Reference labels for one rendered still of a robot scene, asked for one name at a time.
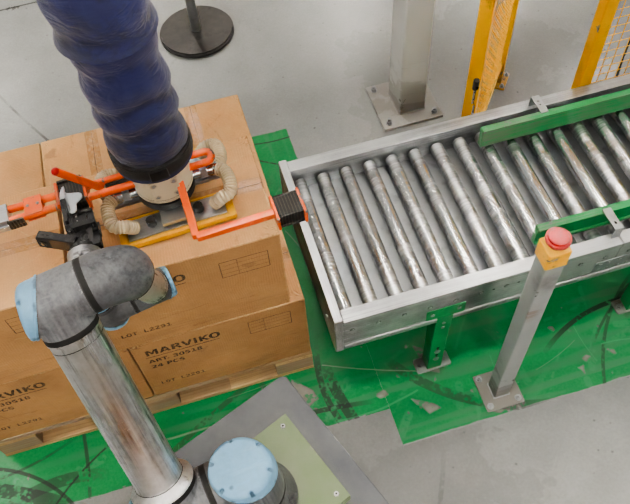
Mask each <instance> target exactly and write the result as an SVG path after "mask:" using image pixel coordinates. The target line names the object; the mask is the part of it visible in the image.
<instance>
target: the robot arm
mask: <svg viewBox="0 0 630 504"><path fill-rule="evenodd" d="M59 197H60V206H61V211H62V215H63V223H64V227H65V230H66V232H67V234H59V233H53V232H46V231H38V233H37V235H36V237H35V239H36V240H37V242H38V244H39V246H40V247H46V248H52V249H59V250H65V251H69V252H68V254H67V261H68V262H66V263H63V264H61V265H59V266H56V267H54V268H52V269H49V270H47V271H45V272H43V273H40V274H38V275H36V274H35V275H34V276H33V277H31V278H29V279H27V280H25V281H23V282H21V283H20V284H18V286H17V287H16V289H15V303H16V308H17V312H18V315H19V318H20V321H21V324H22V326H23V329H24V331H25V333H26V335H27V336H28V338H29V339H30V340H31V341H39V340H40V339H42V340H43V342H44V344H45V345H46V347H47V348H49V349H50V351H51V352H52V354H53V356H54V357H55V359H56V360H57V362H58V364H59V365H60V367H61V369H62V370H63V372H64V374H65V375H66V377H67V379H68V380H69V382H70V383H71V385H72V387H73V388H74V390H75V392H76V393H77V395H78V397H79V398H80V400H81V401H82V403H83V405H84V406H85V408H86V410H87V411H88V413H89V415H90V416H91V418H92V420H93V421H94V423H95V424H96V426H97V428H98V429H99V431H100V433H101V434H102V436H103V438H104V439H105V441H106V442H107V444H108V446H109V447H110V449H111V451H112V452H113V454H114V456H115V457H116V459H117V460H118V462H119V464H120V465H121V467H122V469H123V470H124V472H125V474H126V475H127V477H128V479H129V480H130V482H131V483H132V485H133V489H132V492H131V500H130V501H129V504H298V497H299V496H298V487H297V484H296V481H295V479H294V477H293V476H292V474H291V473H290V471H289V470H288V469H287V468H286V467H285V466H283V465H282V464H280V463H279V462H277V461H276V460H275V457H274V456H273V454H272V453H271V452H270V450H269V449H268V448H266V447H265V446H264V445H263V444H262V443H260V442H258V441H257V440H254V439H251V438H246V437H239V438H234V439H231V440H229V441H226V442H224V443H223V444H222V445H220V446H219V447H218V448H217V449H216V450H215V452H214V453H213V455H212V457H211V459H210V460H209V461H207V462H205V463H204V464H201V465H199V466H197V467H195V468H192V466H191V464H190V463H189V462H188V461H186V460H184V459H180V458H177V457H176V456H175V454H174V452H173V450H172V448H171V447H170V445H169V443H168V441H167V439H166V438H165V436H164V434H163V432H162V430H161V429H160V427H159V425H158V423H157V422H156V420H155V418H154V416H153V414H152V413H151V411H150V409H149V407H148V405H147V404H146V402H145V400H144V398H143V396H142V395H141V393H140V391H139V389H138V387H137V386H136V384H135V382H134V380H133V379H132V377H131V375H130V373H129V371H128V370H127V368H126V366H125V364H124V362H123V361H122V359H121V357H120V355H119V353H118V352H117V350H116V348H115V346H114V344H113V343H112V341H111V339H110V337H109V336H108V334H107V332H106V330H108V331H114V330H118V329H120V328H122V327H123V326H125V325H126V323H127V322H128V320H129V318H130V317H131V316H133V315H135V314H138V313H139V312H142V311H144V310H146V309H148V308H150V307H153V306H155V305H157V304H159V303H162V302H164V301H166V300H168V299H169V300H170V299H172V298H173V297H174V296H176V295H177V290H176V287H175V285H174V282H173V280H172V278H171V276H170V273H169V271H168V269H167V268H166V267H165V266H162V267H157V268H156V269H154V265H153V263H152V260H151V259H150V257H149V256H148V255H147V254H146V253H145V252H144V251H142V250H141V249H139V248H137V247H135V246H132V245H115V246H109V247H105V248H104V245H103V241H102V232H101V227H100V223H99V222H96V221H95V216H94V212H93V210H92V207H90V208H87V209H81V210H78V213H75V212H76V211H77V203H78V202H79V201H80V200H81V199H82V197H83V196H82V194H81V193H79V192H77V193H66V192H65V188H64V186H63V187H61V190H60V195H59ZM69 207H70V208H69ZM70 213H71V214H72V216H70ZM73 213H75V214H73ZM98 226H99V228H98ZM285 489H286V490H285Z"/></svg>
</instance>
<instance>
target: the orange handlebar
mask: <svg viewBox="0 0 630 504"><path fill-rule="evenodd" d="M205 155H206V156H207V158H205V159H202V160H198V161H195V162H191V163H189V169H190V171H192V170H195V169H198V168H202V167H205V166H208V165H210V164H212V163H213V162H214V160H215V154H214V152H213V151H212V150H211V149H209V148H201V149H198V150H194V151H193V153H192V157H191V159H194V158H197V157H201V156H205ZM191 159H190V160H191ZM122 178H124V177H123V176H122V175H121V174H120V173H117V174H113V175H110V176H107V177H103V178H100V179H97V180H93V181H96V182H99V183H101V184H103V185H105V184H106V183H109V182H112V181H116V180H118V179H119V180H120V179H122ZM179 185H180V186H179V187H178V188H177V189H178V192H179V195H180V199H181V202H182V205H183V209H184V212H185V215H186V219H187V222H188V225H189V229H190V232H191V235H192V238H193V239H194V240H195V239H197V240H198V241H199V242H200V241H203V240H207V239H210V238H213V237H216V236H219V235H223V234H226V233H229V232H232V231H235V230H239V229H242V228H245V227H248V226H251V225H255V224H258V223H261V222H264V221H267V220H271V219H274V218H275V215H274V212H273V209H269V210H266V211H263V212H260V213H257V214H253V215H250V216H247V217H244V218H241V219H237V220H234V221H231V222H228V223H224V224H221V225H218V226H215V227H212V228H208V229H205V230H202V231H199V229H198V226H197V223H196V219H195V216H194V213H193V210H192V207H191V203H190V200H189V197H188V194H187V190H186V187H185V184H184V181H181V182H180V183H179ZM132 188H135V185H134V183H133V182H132V181H128V182H124V183H121V184H118V185H114V186H111V187H108V188H104V189H101V190H98V191H94V192H91V193H88V196H89V199H90V201H92V200H95V199H98V198H102V197H105V196H108V195H112V194H115V193H118V192H122V191H125V190H128V189H132ZM22 200H23V201H22V202H19V203H16V204H12V205H9V206H7V209H8V212H9V213H13V212H16V211H20V210H23V209H24V213H21V214H17V215H14V216H11V217H9V221H10V220H13V219H16V218H20V217H23V218H24V219H25V220H29V222H30V221H33V220H37V219H40V218H43V217H46V216H47V215H46V214H48V213H52V212H55V211H58V210H60V209H59V208H58V206H57V203H54V204H51V205H47V206H45V204H44V203H46V202H50V201H53V200H56V196H55V192H53V193H49V194H46V195H43V196H41V195H40V194H37V195H34V196H31V197H27V198H24V199H22Z"/></svg>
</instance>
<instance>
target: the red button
mask: <svg viewBox="0 0 630 504"><path fill-rule="evenodd" d="M545 242H546V244H547V245H548V246H549V247H550V248H551V249H553V250H556V251H562V250H565V249H567V248H569V247H570V245H571V243H572V235H571V234H570V232H569V231H568V230H566V229H565V228H562V227H552V228H550V229H549V230H548V231H547V232H546V234H545Z"/></svg>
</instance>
